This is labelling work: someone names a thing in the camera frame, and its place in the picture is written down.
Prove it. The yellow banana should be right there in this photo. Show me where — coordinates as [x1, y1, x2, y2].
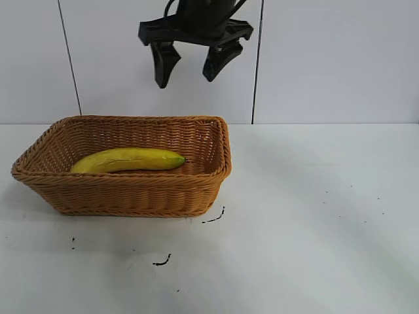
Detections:
[70, 147, 187, 174]

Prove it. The brown woven wicker basket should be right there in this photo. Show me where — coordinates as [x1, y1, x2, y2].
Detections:
[11, 114, 233, 218]

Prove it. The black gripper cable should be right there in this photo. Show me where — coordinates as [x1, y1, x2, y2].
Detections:
[162, 0, 177, 18]

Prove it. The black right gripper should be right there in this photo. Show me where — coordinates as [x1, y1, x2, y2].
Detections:
[137, 0, 255, 90]

